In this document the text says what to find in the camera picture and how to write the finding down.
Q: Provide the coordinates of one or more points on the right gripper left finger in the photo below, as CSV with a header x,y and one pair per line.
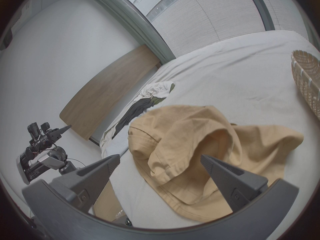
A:
x,y
87,184

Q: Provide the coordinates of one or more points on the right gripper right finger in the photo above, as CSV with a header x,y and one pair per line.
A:
x,y
235,186

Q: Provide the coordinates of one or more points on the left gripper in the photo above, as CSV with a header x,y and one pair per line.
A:
x,y
53,135

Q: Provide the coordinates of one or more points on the tan shorts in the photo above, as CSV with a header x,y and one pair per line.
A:
x,y
180,139

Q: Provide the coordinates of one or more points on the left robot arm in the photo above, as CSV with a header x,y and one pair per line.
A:
x,y
47,161

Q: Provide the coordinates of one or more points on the pale grey garment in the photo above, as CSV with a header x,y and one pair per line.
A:
x,y
117,141

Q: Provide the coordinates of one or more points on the black garment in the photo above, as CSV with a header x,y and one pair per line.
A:
x,y
132,114

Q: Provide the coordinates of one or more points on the green garment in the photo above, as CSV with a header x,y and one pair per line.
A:
x,y
158,101

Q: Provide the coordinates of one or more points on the white garment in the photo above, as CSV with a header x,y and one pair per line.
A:
x,y
158,89

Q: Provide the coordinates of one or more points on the round woven basket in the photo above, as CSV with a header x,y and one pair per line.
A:
x,y
308,76

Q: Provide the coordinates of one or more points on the grey-green curtain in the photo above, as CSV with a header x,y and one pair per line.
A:
x,y
140,21

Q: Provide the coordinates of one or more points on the window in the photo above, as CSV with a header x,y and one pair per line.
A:
x,y
205,14

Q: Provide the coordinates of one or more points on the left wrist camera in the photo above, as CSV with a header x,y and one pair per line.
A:
x,y
45,127

